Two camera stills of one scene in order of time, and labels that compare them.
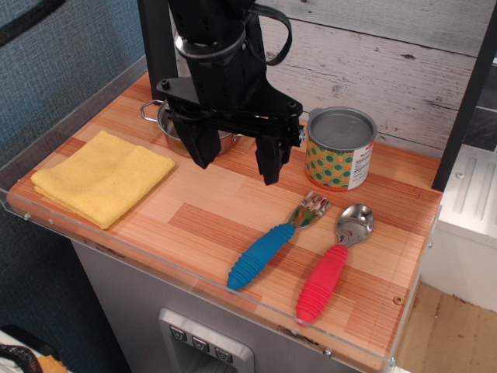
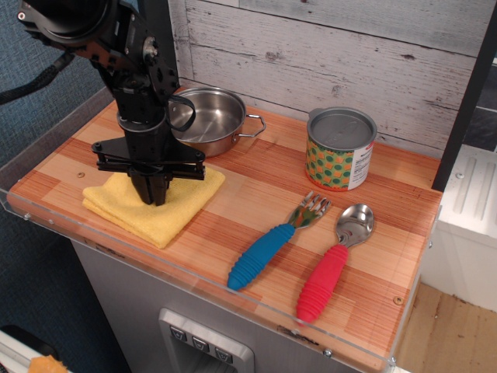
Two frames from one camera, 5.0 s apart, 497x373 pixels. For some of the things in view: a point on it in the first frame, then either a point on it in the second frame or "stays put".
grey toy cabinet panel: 192,346 stays put
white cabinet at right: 461,259 stays put
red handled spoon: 354,223 stays put
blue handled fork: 270,245 stays put
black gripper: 227,85 -> 147,150
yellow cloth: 103,180 -> 116,200
